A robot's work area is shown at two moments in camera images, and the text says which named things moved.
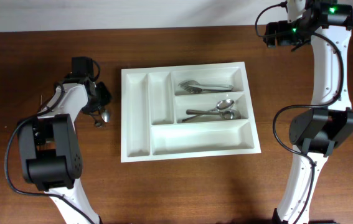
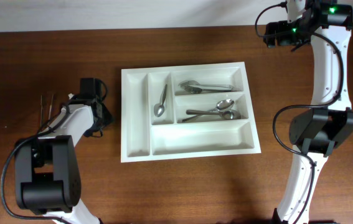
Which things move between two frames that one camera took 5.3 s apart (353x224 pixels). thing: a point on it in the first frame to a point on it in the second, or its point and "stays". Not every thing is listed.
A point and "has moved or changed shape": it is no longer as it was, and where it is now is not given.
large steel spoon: [228, 114] stays
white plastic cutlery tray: [152, 107] stays
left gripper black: [102, 98] to [102, 113]
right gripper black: [271, 34] stays
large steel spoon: [223, 104] stays
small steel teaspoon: [105, 116] has moved or changed shape
